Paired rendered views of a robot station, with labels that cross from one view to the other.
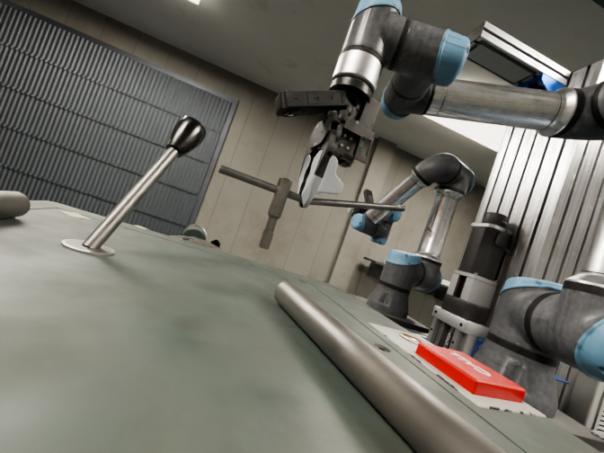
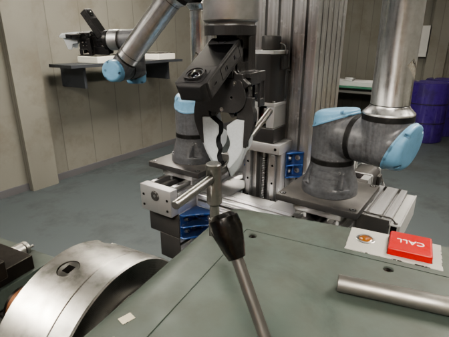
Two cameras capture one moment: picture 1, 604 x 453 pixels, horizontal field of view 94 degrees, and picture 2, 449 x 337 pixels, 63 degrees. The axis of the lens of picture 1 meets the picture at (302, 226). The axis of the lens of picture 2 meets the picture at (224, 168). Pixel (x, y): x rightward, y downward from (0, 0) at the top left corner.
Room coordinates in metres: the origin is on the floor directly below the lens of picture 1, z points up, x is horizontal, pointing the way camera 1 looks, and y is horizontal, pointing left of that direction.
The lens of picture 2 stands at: (0.08, 0.37, 1.56)
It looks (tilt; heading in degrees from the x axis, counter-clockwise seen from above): 19 degrees down; 317
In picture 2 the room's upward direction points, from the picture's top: straight up
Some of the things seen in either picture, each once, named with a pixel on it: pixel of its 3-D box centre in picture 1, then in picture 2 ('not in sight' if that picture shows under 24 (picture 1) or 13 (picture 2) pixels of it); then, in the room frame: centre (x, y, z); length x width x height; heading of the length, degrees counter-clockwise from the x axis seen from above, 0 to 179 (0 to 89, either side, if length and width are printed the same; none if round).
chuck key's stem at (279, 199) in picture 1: (274, 213); (214, 200); (0.44, 0.05, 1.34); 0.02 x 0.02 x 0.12
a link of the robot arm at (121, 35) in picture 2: (387, 213); (133, 41); (1.35, -0.37, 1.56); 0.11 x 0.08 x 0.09; 33
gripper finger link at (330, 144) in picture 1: (324, 150); (239, 116); (0.44, 0.01, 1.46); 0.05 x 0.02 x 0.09; 21
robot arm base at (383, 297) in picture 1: (390, 297); (192, 144); (1.06, -0.40, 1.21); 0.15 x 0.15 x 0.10
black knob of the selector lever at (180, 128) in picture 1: (187, 138); (228, 234); (0.31, 0.15, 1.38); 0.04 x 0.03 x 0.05; 20
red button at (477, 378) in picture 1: (465, 374); (409, 248); (0.24, -0.17, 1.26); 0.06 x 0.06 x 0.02; 20
